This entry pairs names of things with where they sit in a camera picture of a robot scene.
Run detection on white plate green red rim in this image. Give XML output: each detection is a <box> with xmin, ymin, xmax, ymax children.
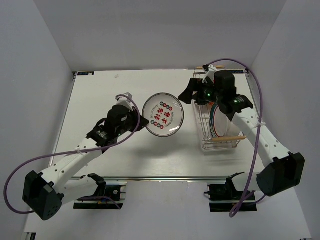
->
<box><xmin>209</xmin><ymin>103</ymin><xmax>227</xmax><ymax>138</ymax></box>

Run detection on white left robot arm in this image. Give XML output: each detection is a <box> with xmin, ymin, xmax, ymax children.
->
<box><xmin>22</xmin><ymin>92</ymin><xmax>149</xmax><ymax>221</ymax></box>

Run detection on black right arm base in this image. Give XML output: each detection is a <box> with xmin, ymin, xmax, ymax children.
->
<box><xmin>203</xmin><ymin>172</ymin><xmax>244</xmax><ymax>213</ymax></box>

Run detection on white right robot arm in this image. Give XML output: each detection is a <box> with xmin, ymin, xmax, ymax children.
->
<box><xmin>178</xmin><ymin>70</ymin><xmax>305</xmax><ymax>197</ymax></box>

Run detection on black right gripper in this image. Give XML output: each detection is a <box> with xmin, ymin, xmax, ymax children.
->
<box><xmin>178</xmin><ymin>78</ymin><xmax>223</xmax><ymax>106</ymax></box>

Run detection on plain white bowl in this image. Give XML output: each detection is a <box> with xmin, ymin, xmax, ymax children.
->
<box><xmin>225</xmin><ymin>118</ymin><xmax>241</xmax><ymax>137</ymax></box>

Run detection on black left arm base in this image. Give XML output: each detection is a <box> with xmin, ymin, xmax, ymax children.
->
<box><xmin>73</xmin><ymin>173</ymin><xmax>126</xmax><ymax>210</ymax></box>

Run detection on white wire dish rack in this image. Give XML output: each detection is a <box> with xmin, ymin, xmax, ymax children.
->
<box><xmin>191</xmin><ymin>101</ymin><xmax>246</xmax><ymax>154</ymax></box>

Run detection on white plate red chinese characters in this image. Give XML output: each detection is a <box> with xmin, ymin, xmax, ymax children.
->
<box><xmin>142</xmin><ymin>92</ymin><xmax>185</xmax><ymax>138</ymax></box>

